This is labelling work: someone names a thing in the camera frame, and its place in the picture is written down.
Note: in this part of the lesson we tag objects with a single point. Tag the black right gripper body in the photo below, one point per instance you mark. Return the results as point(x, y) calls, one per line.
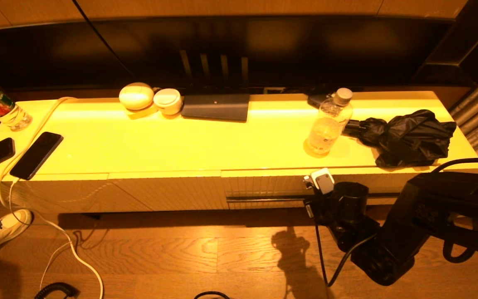
point(318, 209)

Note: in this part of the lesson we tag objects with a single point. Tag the cream white drawer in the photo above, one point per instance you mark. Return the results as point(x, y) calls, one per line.
point(264, 187)

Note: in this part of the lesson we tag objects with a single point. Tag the clear bottle with white cap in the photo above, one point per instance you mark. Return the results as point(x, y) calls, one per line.
point(328, 124)

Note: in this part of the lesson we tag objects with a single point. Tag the black umbrella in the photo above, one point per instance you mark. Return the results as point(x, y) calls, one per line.
point(409, 139)

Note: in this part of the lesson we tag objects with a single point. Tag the beige wooden cabinet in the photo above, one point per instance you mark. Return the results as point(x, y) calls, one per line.
point(181, 145)

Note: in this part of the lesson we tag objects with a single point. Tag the small black labelled device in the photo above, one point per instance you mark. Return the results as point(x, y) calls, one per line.
point(317, 100)

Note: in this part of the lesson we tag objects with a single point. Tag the dark grey flat box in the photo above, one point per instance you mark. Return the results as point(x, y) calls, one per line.
point(216, 107)

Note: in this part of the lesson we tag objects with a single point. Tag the black television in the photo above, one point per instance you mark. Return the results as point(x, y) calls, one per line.
point(305, 45)

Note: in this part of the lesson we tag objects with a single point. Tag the white round lidded cup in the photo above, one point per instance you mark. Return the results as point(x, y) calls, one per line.
point(167, 101)

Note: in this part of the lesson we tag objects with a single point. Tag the white oval case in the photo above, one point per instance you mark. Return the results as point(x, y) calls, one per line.
point(136, 97)

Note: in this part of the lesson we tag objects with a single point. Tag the dark wooden shelf unit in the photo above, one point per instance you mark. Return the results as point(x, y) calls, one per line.
point(471, 41)

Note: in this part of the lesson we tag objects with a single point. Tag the black smartphone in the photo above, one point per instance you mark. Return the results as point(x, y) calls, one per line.
point(35, 155)

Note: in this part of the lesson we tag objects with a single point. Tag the white sneaker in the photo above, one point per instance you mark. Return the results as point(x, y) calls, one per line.
point(2, 230)

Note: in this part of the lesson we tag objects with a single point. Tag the clear bottle with colourful label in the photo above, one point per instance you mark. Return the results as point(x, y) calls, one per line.
point(2, 110)

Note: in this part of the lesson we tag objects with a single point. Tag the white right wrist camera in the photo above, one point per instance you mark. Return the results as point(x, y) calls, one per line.
point(323, 180)

